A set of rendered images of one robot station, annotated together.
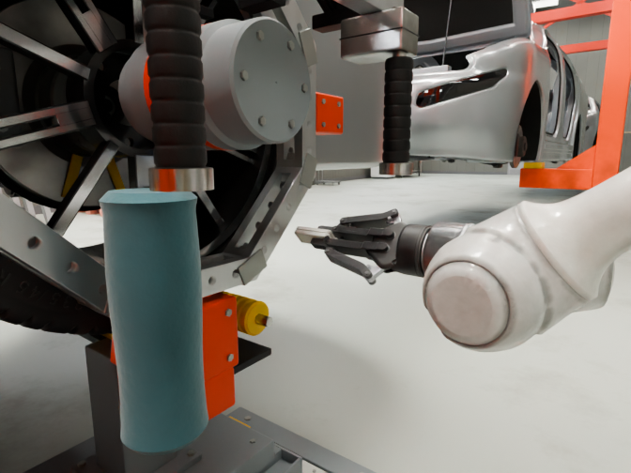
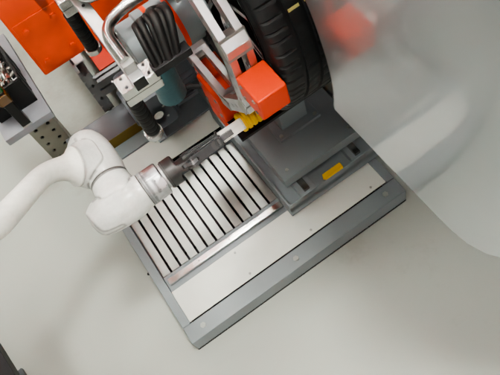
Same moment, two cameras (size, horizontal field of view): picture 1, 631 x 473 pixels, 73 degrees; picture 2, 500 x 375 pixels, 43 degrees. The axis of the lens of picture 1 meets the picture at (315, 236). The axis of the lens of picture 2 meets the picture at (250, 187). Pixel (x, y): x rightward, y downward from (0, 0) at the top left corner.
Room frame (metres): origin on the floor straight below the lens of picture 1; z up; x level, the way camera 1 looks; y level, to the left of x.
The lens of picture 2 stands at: (1.32, -0.70, 1.97)
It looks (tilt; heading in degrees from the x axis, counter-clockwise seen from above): 60 degrees down; 132
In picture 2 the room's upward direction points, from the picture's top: 25 degrees counter-clockwise
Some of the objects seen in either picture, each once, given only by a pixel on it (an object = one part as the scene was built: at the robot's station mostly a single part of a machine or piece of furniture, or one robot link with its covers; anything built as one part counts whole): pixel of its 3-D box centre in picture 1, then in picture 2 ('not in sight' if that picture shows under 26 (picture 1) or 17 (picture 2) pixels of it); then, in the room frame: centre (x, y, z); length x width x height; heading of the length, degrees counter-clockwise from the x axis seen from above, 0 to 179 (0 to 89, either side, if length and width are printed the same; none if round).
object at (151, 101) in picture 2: not in sight; (185, 85); (0.31, 0.34, 0.26); 0.42 x 0.18 x 0.35; 54
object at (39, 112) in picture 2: not in sight; (6, 86); (-0.20, 0.10, 0.44); 0.43 x 0.17 x 0.03; 144
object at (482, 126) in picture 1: (474, 93); not in sight; (5.05, -1.80, 1.49); 4.95 x 1.86 x 1.59; 144
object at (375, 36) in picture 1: (378, 37); (138, 82); (0.60, -0.08, 0.93); 0.09 x 0.05 x 0.05; 54
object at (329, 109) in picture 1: (315, 114); (263, 90); (0.84, 0.00, 0.85); 0.09 x 0.08 x 0.07; 144
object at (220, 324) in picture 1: (174, 350); (236, 90); (0.60, 0.21, 0.48); 0.16 x 0.12 x 0.17; 54
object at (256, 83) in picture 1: (211, 91); (164, 27); (0.54, 0.13, 0.85); 0.21 x 0.14 x 0.14; 54
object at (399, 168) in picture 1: (397, 114); (143, 115); (0.58, -0.11, 0.83); 0.04 x 0.04 x 0.16
